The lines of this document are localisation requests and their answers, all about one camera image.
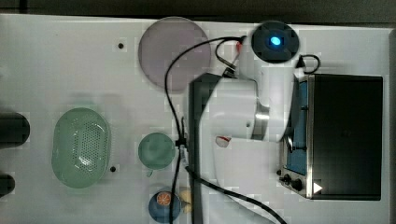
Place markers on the red ketchup bottle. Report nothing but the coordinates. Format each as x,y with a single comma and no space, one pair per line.
223,141

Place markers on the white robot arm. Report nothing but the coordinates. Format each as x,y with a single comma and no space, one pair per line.
256,104

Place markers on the green oval strainer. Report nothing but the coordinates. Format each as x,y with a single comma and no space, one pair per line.
81,148

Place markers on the green metal cup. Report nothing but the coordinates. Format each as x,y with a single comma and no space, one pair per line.
156,151

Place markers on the grey round plate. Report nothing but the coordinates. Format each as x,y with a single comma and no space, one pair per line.
163,41

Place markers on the yellow peeled toy banana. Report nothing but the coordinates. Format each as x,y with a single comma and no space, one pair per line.
185,197

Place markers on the toy orange slice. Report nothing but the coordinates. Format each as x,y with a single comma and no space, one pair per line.
163,198

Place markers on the blue bowl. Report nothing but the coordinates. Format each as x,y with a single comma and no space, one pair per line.
161,213

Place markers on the black toaster oven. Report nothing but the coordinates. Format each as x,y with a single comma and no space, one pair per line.
334,151

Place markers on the small black cylinder holder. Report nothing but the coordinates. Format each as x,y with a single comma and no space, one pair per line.
7,184

